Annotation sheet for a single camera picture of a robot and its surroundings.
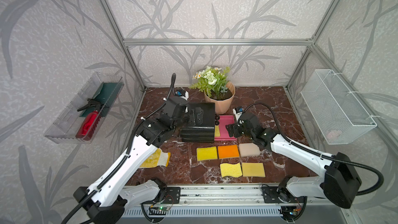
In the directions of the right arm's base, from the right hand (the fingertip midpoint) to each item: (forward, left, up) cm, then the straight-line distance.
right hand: (232, 123), depth 84 cm
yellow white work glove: (-14, +42, -13) cm, 46 cm away
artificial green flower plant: (+17, +11, +16) cm, 25 cm away
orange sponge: (-10, +2, -15) cm, 18 cm away
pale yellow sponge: (-20, -11, -14) cm, 27 cm away
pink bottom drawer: (+13, +2, -18) cm, 22 cm away
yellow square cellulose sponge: (0, +8, -12) cm, 14 cm away
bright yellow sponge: (-11, +14, -15) cm, 23 cm away
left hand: (-4, +18, +16) cm, 25 cm away
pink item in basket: (-11, -45, +7) cm, 46 cm away
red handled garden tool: (-12, +59, +22) cm, 64 cm away
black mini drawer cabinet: (-3, +15, -5) cm, 16 cm away
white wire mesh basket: (-10, -42, +18) cm, 47 cm away
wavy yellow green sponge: (-21, +1, -13) cm, 25 cm away
